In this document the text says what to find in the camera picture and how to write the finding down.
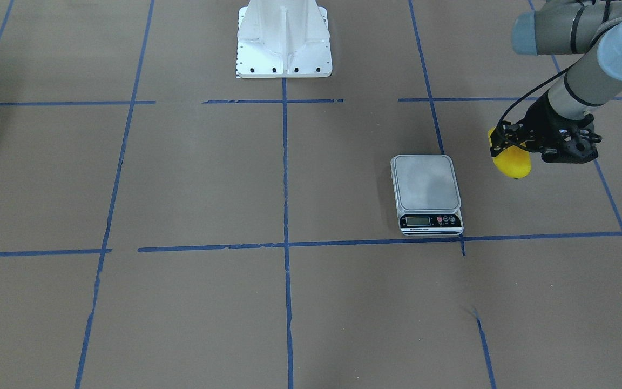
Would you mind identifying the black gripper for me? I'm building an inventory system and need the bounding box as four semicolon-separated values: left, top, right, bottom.
490;92;565;157

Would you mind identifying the yellow mango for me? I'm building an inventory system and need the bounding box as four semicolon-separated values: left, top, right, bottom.
487;128;532;179

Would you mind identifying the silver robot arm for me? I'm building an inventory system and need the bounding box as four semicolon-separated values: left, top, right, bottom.
489;1;622;163

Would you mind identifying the silver digital kitchen scale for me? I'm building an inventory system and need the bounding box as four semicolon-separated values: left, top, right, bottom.
390;153;464;237

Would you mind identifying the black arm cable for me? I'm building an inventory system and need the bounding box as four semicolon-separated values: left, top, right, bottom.
496;0;614;141

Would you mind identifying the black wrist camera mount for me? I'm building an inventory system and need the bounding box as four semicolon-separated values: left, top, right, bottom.
541;113;603;164

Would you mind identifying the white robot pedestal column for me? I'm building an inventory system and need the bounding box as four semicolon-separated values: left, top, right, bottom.
235;1;333;79

